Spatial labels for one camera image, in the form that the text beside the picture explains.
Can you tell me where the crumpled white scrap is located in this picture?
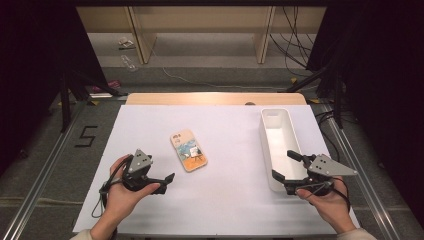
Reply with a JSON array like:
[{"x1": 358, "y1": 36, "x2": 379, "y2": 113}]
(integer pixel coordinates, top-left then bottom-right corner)
[{"x1": 117, "y1": 36, "x2": 136, "y2": 51}]

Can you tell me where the person's left hand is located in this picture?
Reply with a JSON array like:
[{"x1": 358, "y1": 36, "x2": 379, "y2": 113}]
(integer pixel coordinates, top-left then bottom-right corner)
[{"x1": 102, "y1": 153, "x2": 162, "y2": 224}]

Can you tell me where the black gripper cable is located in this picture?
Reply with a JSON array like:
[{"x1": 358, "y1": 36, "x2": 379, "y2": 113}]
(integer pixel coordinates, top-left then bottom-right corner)
[
  {"x1": 91, "y1": 155, "x2": 134, "y2": 240},
  {"x1": 306, "y1": 176, "x2": 352, "y2": 213}
]

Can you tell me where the wooden table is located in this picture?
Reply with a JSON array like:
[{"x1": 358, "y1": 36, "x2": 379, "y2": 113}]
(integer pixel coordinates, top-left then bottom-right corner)
[{"x1": 125, "y1": 92, "x2": 308, "y2": 106}]

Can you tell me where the white plastic storage bin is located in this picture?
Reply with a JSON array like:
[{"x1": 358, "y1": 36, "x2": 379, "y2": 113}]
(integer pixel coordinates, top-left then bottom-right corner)
[{"x1": 259, "y1": 107, "x2": 309, "y2": 193}]

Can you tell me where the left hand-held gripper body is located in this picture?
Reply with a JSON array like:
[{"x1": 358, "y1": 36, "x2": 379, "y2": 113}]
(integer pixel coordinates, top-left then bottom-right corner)
[{"x1": 121, "y1": 148, "x2": 154, "y2": 193}]

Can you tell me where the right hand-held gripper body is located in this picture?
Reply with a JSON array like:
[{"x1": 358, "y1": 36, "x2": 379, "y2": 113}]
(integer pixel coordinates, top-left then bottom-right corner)
[{"x1": 284, "y1": 153, "x2": 358, "y2": 196}]

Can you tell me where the light wooden shelf unit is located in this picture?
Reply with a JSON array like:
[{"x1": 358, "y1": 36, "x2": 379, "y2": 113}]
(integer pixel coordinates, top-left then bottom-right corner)
[{"x1": 75, "y1": 5, "x2": 328, "y2": 65}]

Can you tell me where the clear plastic piece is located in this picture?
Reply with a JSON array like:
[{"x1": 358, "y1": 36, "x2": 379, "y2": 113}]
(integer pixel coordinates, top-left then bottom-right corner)
[{"x1": 120, "y1": 54, "x2": 138, "y2": 73}]

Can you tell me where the black curtain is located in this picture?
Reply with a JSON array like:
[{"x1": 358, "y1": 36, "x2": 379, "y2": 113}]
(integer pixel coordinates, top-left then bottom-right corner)
[
  {"x1": 306, "y1": 0, "x2": 424, "y2": 228},
  {"x1": 0, "y1": 0, "x2": 108, "y2": 174}
]

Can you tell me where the pink object on floor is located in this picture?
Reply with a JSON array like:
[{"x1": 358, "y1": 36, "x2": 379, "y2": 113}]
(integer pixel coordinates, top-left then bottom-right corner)
[{"x1": 92, "y1": 79, "x2": 122, "y2": 94}]

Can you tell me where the white table mat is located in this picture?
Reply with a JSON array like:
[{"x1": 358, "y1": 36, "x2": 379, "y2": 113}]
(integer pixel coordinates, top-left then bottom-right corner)
[{"x1": 72, "y1": 104, "x2": 364, "y2": 237}]

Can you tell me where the aluminium floor rail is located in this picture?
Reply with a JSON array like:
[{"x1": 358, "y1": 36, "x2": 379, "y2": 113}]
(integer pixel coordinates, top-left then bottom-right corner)
[
  {"x1": 319, "y1": 103, "x2": 401, "y2": 240},
  {"x1": 0, "y1": 99, "x2": 88, "y2": 240}
]

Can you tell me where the person's right hand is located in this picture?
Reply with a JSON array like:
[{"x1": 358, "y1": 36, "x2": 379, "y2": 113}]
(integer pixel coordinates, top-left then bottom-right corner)
[{"x1": 294, "y1": 176, "x2": 358, "y2": 234}]

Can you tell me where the bundle of black cables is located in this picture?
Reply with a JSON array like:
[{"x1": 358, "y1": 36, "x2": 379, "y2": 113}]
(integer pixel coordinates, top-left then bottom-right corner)
[{"x1": 269, "y1": 6, "x2": 321, "y2": 78}]

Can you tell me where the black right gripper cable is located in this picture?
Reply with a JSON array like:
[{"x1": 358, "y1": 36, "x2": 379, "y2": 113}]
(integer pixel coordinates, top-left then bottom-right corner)
[{"x1": 306, "y1": 176, "x2": 352, "y2": 213}]

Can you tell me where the black metal stand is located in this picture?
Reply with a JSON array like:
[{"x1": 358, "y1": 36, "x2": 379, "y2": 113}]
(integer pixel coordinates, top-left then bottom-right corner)
[
  {"x1": 286, "y1": 66, "x2": 344, "y2": 129},
  {"x1": 59, "y1": 71, "x2": 129, "y2": 134}
]

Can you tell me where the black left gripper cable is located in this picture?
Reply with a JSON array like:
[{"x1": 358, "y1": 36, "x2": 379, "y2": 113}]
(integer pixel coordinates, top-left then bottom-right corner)
[{"x1": 91, "y1": 155, "x2": 134, "y2": 240}]

